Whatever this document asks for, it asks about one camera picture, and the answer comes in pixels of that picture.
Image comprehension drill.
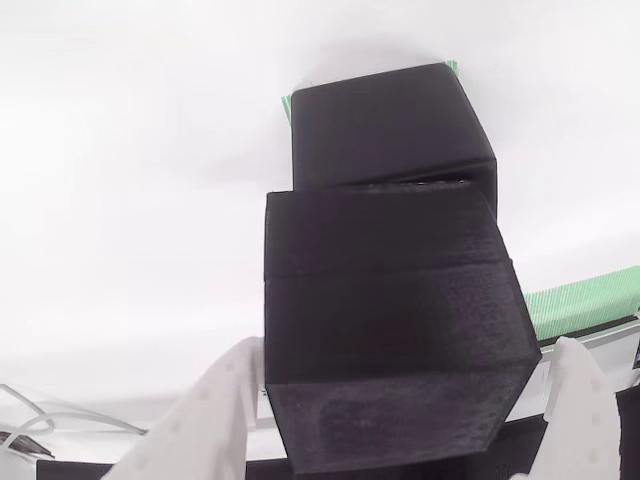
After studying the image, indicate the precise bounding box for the green striped square marker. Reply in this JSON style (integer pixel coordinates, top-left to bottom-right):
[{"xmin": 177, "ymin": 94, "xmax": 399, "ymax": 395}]
[{"xmin": 279, "ymin": 59, "xmax": 461, "ymax": 125}]

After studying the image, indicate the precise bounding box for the black cube block rough face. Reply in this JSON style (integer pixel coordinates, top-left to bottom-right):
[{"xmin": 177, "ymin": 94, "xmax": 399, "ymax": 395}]
[{"xmin": 263, "ymin": 185, "xmax": 543, "ymax": 476}]

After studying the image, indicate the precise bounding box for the green striped paper strip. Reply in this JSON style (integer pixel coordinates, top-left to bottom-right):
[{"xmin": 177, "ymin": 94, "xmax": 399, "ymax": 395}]
[{"xmin": 523, "ymin": 266, "xmax": 640, "ymax": 342}]

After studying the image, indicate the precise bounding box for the white cable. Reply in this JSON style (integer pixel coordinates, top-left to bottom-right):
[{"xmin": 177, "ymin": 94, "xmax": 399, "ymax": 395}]
[{"xmin": 0, "ymin": 382, "xmax": 149, "ymax": 451}]

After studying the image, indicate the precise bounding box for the smooth black cube block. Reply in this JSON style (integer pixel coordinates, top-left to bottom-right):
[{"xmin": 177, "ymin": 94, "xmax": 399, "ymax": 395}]
[{"xmin": 289, "ymin": 62, "xmax": 499, "ymax": 221}]

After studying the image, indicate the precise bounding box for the black monitor panel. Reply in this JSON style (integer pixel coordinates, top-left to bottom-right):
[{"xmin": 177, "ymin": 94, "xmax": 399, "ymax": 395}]
[{"xmin": 37, "ymin": 387, "xmax": 640, "ymax": 480}]

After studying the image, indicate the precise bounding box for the grey table edge rail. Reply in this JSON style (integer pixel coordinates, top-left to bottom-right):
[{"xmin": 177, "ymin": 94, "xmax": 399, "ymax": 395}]
[{"xmin": 519, "ymin": 313, "xmax": 640, "ymax": 419}]

